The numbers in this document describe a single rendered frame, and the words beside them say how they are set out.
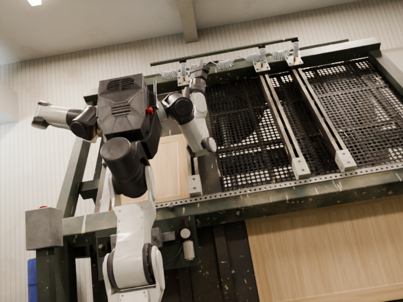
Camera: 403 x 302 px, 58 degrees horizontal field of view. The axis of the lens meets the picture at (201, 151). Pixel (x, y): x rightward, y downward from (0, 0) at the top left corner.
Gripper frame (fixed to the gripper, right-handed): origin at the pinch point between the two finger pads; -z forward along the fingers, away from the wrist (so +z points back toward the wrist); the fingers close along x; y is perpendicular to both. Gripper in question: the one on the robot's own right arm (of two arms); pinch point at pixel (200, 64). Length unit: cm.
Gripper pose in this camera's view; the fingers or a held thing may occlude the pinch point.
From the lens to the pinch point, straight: 205.1
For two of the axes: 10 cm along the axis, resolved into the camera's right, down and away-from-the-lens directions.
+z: -1.2, 9.4, -3.2
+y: 6.2, 3.3, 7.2
